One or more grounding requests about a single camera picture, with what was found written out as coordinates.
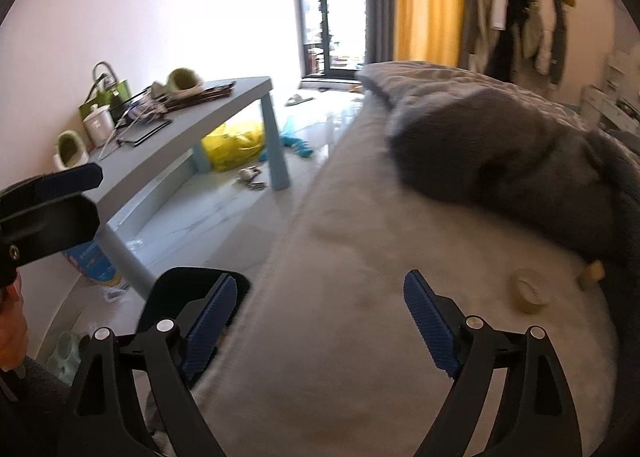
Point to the brown tape roll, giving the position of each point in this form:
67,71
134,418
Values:
530,293

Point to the black tablet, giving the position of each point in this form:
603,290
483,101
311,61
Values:
145,133

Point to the white lidded jar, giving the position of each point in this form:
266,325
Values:
99,127

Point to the white shelf unit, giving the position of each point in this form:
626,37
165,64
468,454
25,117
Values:
615,97

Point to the dark grey fleece blanket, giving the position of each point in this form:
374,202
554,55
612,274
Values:
500,167

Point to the green handbag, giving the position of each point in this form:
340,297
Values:
105,97

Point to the blue toy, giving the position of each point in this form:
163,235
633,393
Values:
297,142

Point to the hanging clothes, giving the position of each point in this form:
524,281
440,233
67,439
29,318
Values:
515,12

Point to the green fluffy slipper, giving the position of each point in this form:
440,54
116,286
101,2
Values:
72,152
184,81

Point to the dark framed window door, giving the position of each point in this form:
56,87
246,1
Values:
312,37

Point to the pale green sandals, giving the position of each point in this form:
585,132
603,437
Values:
67,352

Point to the grey floor slipper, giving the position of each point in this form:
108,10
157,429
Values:
300,100

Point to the person's left forearm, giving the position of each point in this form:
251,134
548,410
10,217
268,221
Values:
30,402

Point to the blue printed packet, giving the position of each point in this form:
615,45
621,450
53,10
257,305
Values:
92,263

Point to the light grey quilt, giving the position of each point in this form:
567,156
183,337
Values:
440,79

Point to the person's left hand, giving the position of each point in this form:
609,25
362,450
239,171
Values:
11,327

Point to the beige plush bed cover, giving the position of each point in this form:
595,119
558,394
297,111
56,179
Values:
375,247

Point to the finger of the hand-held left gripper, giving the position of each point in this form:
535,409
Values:
50,229
75,179

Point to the blue grey table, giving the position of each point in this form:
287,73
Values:
200,117

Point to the key bunch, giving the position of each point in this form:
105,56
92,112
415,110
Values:
250,176

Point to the yellow plastic bag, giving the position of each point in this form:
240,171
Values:
235,144

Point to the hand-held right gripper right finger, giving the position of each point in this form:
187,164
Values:
430,327

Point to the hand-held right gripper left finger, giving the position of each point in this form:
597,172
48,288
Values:
210,322

